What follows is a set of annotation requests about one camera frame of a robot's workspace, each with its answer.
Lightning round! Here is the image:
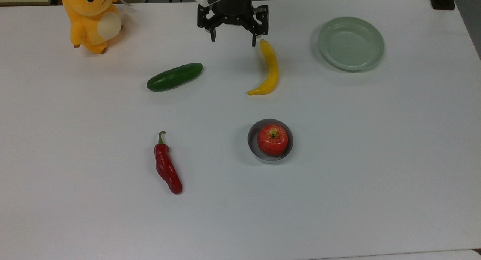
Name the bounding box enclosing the yellow banana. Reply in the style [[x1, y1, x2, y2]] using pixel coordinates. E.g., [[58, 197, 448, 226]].
[[247, 39, 280, 97]]

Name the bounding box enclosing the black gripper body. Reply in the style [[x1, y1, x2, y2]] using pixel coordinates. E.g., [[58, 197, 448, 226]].
[[210, 0, 254, 27]]

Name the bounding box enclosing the pale green plate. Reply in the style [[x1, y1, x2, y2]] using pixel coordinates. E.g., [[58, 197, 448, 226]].
[[318, 16, 385, 72]]

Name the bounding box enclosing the red apple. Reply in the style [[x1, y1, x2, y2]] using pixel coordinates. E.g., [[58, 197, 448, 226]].
[[257, 124, 289, 158]]

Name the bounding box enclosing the green cucumber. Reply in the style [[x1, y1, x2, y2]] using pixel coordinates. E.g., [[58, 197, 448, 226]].
[[146, 62, 204, 92]]

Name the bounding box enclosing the orange plush toy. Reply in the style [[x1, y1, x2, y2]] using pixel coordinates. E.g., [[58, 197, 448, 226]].
[[60, 0, 124, 55]]

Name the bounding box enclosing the grey bowl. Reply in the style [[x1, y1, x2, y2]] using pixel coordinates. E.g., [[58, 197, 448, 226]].
[[247, 118, 294, 164]]

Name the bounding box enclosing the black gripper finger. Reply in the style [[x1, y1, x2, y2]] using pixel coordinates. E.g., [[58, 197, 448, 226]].
[[197, 6, 224, 42], [244, 4, 270, 47]]

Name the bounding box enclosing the red chili pepper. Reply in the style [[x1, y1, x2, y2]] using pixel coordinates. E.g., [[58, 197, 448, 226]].
[[154, 130, 183, 195]]

